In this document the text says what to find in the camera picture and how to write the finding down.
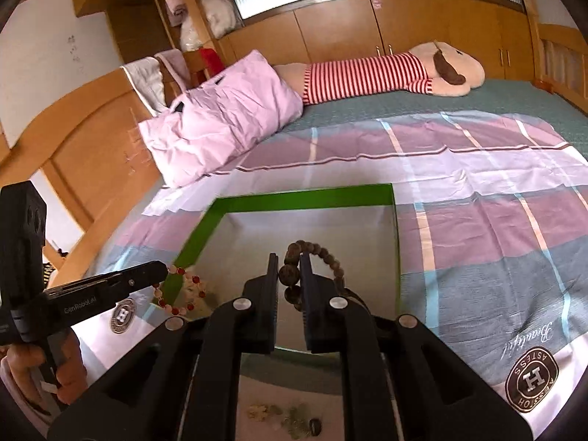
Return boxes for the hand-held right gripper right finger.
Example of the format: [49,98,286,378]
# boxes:
[300,252,534,441]

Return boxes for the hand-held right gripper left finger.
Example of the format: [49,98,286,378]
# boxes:
[46,252,281,441]

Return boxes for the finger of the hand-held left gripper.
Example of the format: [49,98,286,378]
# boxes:
[92,260,169,294]

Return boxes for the red and white bead bracelet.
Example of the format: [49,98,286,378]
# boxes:
[154,264,215,317]

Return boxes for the brown wooden bead bracelet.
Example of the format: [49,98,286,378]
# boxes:
[278,240,365,309]

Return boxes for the green cardboard box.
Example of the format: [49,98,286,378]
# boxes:
[151,184,403,377]

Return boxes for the pale yellow jewelry piece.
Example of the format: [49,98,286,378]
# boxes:
[245,403,273,424]

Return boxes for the green bead jewelry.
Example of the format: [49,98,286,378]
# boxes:
[277,403,311,440]

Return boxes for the person's left hand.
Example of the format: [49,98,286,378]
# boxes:
[0,331,88,423]

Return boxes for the wooden bed headboard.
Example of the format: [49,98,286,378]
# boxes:
[0,50,222,288]

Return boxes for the plaid bedsheet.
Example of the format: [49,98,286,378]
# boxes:
[94,110,588,441]

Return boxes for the pink pillow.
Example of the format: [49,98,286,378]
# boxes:
[138,50,304,188]

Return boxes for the white towel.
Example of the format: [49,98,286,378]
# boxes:
[120,56,167,114]

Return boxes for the pink towel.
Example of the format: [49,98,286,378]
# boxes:
[154,49,192,98]

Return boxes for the red cloth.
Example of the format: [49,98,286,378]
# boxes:
[199,47,227,80]

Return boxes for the striped plush toy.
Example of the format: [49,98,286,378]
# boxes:
[275,41,487,105]

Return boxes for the white plastic bags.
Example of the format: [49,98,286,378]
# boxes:
[178,0,245,52]

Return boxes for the green mattress cover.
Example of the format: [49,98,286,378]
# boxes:
[275,77,588,162]

